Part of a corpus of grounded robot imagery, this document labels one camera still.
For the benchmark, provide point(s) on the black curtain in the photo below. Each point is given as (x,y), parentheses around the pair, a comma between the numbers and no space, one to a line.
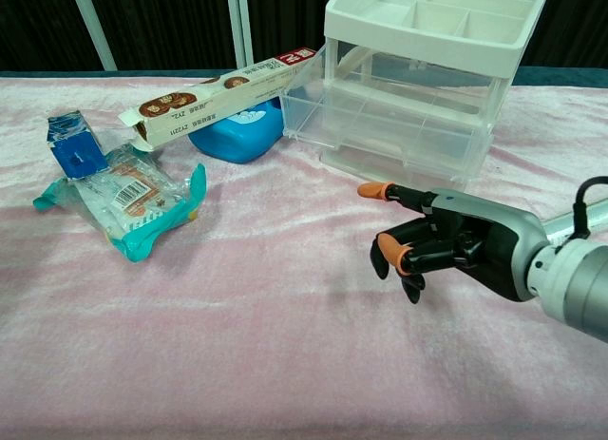
(171,22)

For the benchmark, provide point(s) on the long white cookie box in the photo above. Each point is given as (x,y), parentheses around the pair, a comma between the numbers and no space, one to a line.
(214,102)

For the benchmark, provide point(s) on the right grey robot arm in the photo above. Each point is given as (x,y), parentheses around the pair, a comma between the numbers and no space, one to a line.
(577,288)

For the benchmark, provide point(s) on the clear plastic drawer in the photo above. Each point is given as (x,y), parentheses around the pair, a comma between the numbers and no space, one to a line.
(370,121)

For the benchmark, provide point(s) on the white compartment trays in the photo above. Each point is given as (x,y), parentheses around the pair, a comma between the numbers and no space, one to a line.
(418,45)

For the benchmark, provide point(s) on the pink velvet cloth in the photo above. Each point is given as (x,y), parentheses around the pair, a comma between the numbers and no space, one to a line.
(237,340)

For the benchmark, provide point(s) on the clear snack bag teal ends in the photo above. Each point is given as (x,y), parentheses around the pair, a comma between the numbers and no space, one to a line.
(138,207)

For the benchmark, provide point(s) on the blue plastic bottle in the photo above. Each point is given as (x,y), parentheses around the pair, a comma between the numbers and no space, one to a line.
(237,136)

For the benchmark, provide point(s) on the blue cookie box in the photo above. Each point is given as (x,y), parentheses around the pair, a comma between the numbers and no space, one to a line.
(76,150)

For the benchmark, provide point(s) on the white double frame post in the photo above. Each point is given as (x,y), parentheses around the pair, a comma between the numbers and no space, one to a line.
(239,24)

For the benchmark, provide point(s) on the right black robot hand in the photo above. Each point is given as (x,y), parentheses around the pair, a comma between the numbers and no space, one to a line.
(468,242)

